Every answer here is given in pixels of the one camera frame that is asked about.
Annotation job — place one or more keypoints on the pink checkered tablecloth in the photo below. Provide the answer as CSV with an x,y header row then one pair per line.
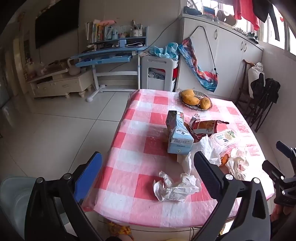
x,y
123,190

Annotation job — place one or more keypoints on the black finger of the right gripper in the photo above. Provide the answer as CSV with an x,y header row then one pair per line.
x,y
284,149

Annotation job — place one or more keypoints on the colourful hanging bag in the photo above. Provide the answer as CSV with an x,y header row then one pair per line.
x,y
208,80

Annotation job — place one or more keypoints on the black wall television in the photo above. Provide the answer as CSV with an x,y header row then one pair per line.
x,y
59,19

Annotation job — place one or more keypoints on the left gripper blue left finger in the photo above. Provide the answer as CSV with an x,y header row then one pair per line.
x,y
84,176

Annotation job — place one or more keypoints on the row of books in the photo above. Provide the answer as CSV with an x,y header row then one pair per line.
x,y
97,33

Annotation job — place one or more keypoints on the white plastic bag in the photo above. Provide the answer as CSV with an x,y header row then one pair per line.
x,y
236,165

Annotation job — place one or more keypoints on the white tissue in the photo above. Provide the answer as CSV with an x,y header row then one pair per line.
x,y
168,190

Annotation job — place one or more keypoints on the cream TV cabinet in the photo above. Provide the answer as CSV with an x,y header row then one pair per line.
x,y
61,83

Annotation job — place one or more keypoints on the blue study desk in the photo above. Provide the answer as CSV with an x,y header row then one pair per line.
x,y
127,49

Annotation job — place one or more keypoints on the white cabinet row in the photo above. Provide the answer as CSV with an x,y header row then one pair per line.
x,y
219,48

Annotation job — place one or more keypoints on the pink kettlebell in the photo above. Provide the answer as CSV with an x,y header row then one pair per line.
x,y
72,69

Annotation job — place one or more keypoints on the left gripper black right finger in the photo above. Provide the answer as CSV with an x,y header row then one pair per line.
x,y
211,175

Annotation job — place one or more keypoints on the colourful slipper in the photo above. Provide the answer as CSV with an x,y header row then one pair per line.
x,y
115,229

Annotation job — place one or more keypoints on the yellow mango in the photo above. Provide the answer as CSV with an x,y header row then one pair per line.
x,y
205,103
188,92
192,101

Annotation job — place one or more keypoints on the black folding chair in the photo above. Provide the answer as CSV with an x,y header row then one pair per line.
x,y
257,94

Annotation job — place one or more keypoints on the red hanging garment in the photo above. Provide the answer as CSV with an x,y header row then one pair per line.
x,y
244,9

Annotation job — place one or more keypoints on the yellow mango right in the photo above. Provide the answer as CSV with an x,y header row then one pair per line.
x,y
205,103

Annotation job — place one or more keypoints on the yellow mango left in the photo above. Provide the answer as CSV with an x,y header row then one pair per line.
x,y
188,92

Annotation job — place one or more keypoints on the yellow mango middle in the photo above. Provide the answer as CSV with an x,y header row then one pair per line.
x,y
192,101

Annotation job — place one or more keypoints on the white plastic stool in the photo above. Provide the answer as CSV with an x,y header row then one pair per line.
x,y
158,73

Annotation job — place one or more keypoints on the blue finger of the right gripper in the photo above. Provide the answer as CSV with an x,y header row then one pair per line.
x,y
273,172

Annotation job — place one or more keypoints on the woven fruit basket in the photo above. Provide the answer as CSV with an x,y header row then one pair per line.
x,y
199,95

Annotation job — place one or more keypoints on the light green chair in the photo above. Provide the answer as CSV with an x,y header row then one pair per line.
x,y
15,194

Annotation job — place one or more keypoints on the red snack bag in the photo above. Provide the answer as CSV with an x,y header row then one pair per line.
x,y
199,129

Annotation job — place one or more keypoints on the clear plastic fruit container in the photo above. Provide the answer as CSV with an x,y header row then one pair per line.
x,y
246,143

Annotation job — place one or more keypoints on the blue plastic bag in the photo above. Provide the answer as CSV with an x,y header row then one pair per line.
x,y
169,51

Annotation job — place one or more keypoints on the blue milk carton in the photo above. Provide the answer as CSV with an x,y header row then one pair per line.
x,y
180,139

